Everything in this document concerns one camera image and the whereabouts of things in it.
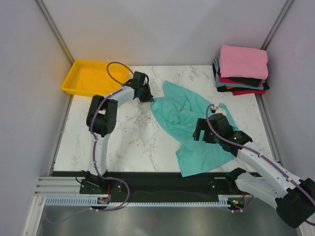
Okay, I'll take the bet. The white slotted cable duct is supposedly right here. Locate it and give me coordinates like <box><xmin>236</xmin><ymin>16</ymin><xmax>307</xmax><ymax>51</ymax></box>
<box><xmin>45</xmin><ymin>196</ymin><xmax>230</xmax><ymax>207</ymax></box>

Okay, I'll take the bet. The stack of folded t shirts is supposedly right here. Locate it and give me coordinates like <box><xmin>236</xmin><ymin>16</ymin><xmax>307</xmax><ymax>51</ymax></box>
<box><xmin>212</xmin><ymin>59</ymin><xmax>270</xmax><ymax>96</ymax></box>

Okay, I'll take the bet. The right aluminium frame post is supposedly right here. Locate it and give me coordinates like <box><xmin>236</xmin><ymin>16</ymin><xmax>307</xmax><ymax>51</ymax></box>
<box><xmin>260</xmin><ymin>0</ymin><xmax>296</xmax><ymax>51</ymax></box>

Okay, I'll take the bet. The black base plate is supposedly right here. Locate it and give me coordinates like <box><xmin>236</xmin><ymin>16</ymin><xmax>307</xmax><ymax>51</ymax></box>
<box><xmin>52</xmin><ymin>171</ymin><xmax>245</xmax><ymax>202</ymax></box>

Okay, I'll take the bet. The yellow plastic tray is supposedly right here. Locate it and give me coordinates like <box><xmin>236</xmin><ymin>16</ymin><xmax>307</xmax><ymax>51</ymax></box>
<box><xmin>61</xmin><ymin>59</ymin><xmax>131</xmax><ymax>97</ymax></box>

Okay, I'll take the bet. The teal t shirt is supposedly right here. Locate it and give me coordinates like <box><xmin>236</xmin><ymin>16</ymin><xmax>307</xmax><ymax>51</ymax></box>
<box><xmin>151</xmin><ymin>81</ymin><xmax>234</xmax><ymax>177</ymax></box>

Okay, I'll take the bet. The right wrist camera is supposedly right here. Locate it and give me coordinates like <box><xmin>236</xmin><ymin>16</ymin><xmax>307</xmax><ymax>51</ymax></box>
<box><xmin>211</xmin><ymin>105</ymin><xmax>226</xmax><ymax>116</ymax></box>

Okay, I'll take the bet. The left aluminium frame post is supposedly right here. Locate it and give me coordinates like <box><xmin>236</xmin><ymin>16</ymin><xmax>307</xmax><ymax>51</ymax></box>
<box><xmin>34</xmin><ymin>0</ymin><xmax>74</xmax><ymax>65</ymax></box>

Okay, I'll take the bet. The aluminium frame post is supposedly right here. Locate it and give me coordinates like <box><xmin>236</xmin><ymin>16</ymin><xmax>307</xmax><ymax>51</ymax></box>
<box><xmin>34</xmin><ymin>0</ymin><xmax>74</xmax><ymax>65</ymax></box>
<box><xmin>260</xmin><ymin>0</ymin><xmax>296</xmax><ymax>51</ymax></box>

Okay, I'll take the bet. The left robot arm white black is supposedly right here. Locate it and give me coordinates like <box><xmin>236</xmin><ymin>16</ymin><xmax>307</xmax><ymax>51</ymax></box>
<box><xmin>80</xmin><ymin>71</ymin><xmax>154</xmax><ymax>194</ymax></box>

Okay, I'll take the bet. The pink folded t shirt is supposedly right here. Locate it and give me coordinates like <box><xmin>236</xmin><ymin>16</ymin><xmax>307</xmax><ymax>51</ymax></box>
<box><xmin>219</xmin><ymin>45</ymin><xmax>268</xmax><ymax>80</ymax></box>

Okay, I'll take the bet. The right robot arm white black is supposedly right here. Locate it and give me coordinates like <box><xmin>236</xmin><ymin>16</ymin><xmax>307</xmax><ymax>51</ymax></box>
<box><xmin>192</xmin><ymin>113</ymin><xmax>315</xmax><ymax>228</ymax></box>

